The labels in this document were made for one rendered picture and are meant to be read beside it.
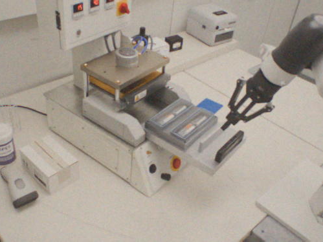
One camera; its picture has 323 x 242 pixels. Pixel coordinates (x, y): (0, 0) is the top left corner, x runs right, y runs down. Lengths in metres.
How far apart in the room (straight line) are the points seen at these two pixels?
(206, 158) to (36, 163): 0.56
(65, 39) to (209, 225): 0.76
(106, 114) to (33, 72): 0.69
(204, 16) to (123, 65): 1.05
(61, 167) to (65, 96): 0.31
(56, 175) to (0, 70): 0.67
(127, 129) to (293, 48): 0.56
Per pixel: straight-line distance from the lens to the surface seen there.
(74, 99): 1.41
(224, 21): 2.22
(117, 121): 1.19
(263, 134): 1.67
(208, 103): 1.78
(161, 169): 1.30
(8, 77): 1.78
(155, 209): 1.25
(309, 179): 1.51
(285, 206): 1.37
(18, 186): 1.25
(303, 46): 0.91
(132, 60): 1.25
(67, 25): 1.23
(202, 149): 1.15
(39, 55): 1.80
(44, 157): 1.31
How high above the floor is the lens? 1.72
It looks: 38 degrees down
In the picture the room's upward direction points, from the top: 6 degrees clockwise
